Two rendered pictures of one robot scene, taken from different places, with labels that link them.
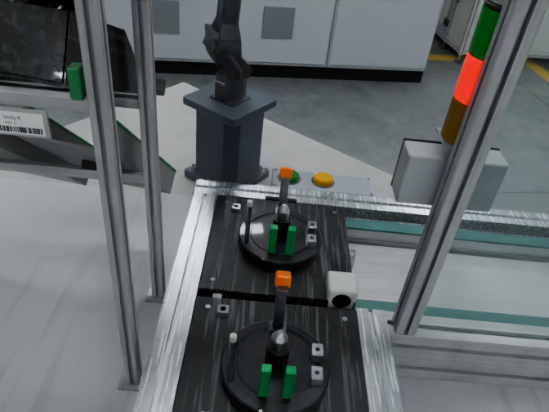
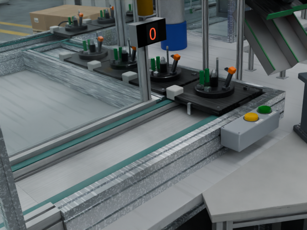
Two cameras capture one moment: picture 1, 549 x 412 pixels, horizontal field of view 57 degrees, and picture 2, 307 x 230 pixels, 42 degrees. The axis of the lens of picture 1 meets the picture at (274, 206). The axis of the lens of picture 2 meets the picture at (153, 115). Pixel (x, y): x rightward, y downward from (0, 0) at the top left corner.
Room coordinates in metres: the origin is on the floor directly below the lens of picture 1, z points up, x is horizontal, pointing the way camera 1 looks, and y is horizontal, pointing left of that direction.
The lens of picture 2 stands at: (1.53, -1.00, 1.50)
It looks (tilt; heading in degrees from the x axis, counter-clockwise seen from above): 25 degrees down; 141
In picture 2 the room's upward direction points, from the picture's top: 4 degrees counter-clockwise
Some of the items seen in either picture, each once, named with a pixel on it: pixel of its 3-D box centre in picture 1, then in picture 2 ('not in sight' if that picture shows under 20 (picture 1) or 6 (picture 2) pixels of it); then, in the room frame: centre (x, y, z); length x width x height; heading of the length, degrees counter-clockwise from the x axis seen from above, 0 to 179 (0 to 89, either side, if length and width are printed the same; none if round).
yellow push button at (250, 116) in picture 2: (323, 181); (251, 117); (0.87, -0.09, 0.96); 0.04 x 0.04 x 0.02
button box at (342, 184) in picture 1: (320, 193); (250, 127); (0.87, -0.09, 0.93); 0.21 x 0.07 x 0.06; 92
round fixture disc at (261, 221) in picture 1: (279, 238); (214, 88); (0.65, -0.02, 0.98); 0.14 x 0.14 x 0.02
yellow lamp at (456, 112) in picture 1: (468, 119); (145, 6); (0.54, -0.21, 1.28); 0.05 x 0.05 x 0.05
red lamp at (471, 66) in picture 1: (483, 78); not in sight; (0.54, -0.21, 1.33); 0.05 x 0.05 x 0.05
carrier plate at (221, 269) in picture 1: (278, 247); (214, 93); (0.65, -0.02, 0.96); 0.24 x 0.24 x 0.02; 2
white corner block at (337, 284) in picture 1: (340, 290); (174, 92); (0.56, -0.12, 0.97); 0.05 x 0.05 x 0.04; 2
